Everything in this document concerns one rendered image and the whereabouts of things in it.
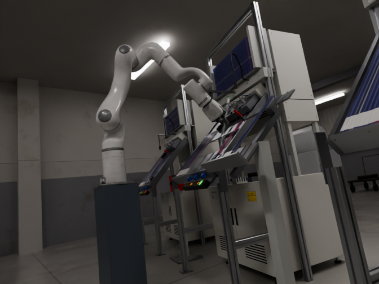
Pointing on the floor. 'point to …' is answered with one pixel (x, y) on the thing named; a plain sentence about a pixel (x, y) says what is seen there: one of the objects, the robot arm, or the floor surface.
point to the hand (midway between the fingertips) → (224, 121)
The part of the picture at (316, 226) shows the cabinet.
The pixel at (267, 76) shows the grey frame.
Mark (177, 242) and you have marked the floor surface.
